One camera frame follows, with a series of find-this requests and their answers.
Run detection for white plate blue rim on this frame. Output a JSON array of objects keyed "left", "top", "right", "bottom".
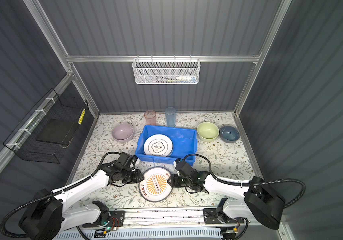
[{"left": 143, "top": 134, "right": 173, "bottom": 157}]

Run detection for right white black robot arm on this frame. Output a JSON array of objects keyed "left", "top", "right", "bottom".
[{"left": 167, "top": 159, "right": 285, "bottom": 230}]

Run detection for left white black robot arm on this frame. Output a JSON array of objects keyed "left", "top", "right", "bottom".
[{"left": 19, "top": 153, "right": 144, "bottom": 240}]

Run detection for blue plastic bin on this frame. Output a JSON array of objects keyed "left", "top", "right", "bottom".
[{"left": 135, "top": 125, "right": 198, "bottom": 165}]

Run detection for white plate orange sunburst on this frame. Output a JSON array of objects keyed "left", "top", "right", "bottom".
[{"left": 138, "top": 167, "right": 172, "bottom": 203}]

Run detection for pink ceramic bowl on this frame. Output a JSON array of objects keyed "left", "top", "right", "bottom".
[{"left": 111, "top": 123, "right": 134, "bottom": 143}]

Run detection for floral table mat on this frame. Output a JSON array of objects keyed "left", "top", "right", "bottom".
[{"left": 73, "top": 112, "right": 256, "bottom": 209}]

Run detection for green ceramic bowl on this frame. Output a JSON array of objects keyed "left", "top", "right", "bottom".
[{"left": 196, "top": 122, "right": 219, "bottom": 142}]

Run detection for dark blue ceramic bowl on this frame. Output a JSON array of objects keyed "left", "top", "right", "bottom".
[{"left": 219, "top": 126, "right": 240, "bottom": 143}]

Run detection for pink translucent cup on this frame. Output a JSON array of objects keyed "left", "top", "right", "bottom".
[{"left": 144, "top": 110, "right": 156, "bottom": 126}]

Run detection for blue translucent cup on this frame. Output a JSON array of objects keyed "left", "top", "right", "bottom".
[{"left": 164, "top": 107, "right": 176, "bottom": 128}]

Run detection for yellow tag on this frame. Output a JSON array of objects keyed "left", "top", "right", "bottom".
[{"left": 77, "top": 109, "right": 85, "bottom": 125}]

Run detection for black pad in basket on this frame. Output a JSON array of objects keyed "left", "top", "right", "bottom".
[{"left": 35, "top": 119, "right": 78, "bottom": 147}]

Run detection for pens in mesh basket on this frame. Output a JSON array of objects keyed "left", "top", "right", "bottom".
[{"left": 151, "top": 76, "right": 198, "bottom": 84}]

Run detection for black wire basket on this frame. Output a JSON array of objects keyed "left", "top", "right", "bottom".
[{"left": 3, "top": 90, "right": 88, "bottom": 164}]

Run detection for white wire mesh basket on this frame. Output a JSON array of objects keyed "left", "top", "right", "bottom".
[{"left": 132, "top": 58, "right": 201, "bottom": 85}]

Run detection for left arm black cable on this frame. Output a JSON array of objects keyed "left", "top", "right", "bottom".
[{"left": 0, "top": 151, "right": 122, "bottom": 239}]

